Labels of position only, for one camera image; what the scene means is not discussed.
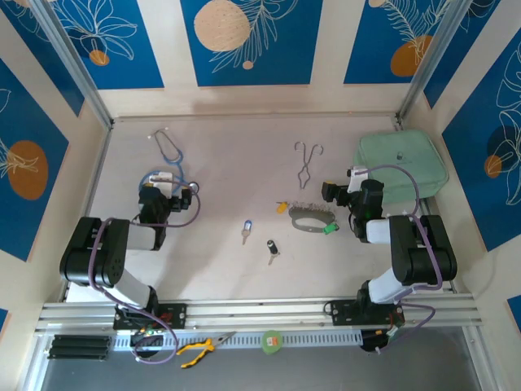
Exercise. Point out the key with green tag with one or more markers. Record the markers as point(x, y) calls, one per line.
point(329, 230)

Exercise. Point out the metal keyring holder plate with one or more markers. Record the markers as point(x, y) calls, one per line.
point(293, 215)

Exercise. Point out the key with yellow tag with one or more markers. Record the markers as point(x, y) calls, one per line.
point(280, 208)

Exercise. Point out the key with blue tag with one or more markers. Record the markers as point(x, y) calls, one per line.
point(247, 225)

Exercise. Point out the key with black head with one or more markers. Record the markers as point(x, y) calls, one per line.
point(271, 246)

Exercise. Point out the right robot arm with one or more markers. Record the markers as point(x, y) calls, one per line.
point(427, 252)

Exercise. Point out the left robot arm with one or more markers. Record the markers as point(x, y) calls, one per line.
point(93, 252)

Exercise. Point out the blue stethoscope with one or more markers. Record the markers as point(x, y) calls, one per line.
point(194, 186)

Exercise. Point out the mint green zip pouch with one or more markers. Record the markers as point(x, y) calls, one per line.
point(407, 163)

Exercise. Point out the yellow black pliers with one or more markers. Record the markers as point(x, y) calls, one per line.
point(199, 347)

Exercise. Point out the green tape roll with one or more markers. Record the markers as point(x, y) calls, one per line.
point(271, 341)

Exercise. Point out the black ribbed block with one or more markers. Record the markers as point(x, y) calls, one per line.
point(79, 347)

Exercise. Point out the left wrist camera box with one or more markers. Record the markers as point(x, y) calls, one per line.
point(160, 179)

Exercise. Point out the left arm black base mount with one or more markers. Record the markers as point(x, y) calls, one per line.
point(175, 313)

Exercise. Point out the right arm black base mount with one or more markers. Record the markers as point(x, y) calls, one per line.
point(342, 311)

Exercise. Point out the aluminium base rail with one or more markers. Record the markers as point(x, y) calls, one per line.
point(252, 315)

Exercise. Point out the aluminium frame post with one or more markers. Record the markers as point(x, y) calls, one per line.
point(427, 61)
point(77, 69)

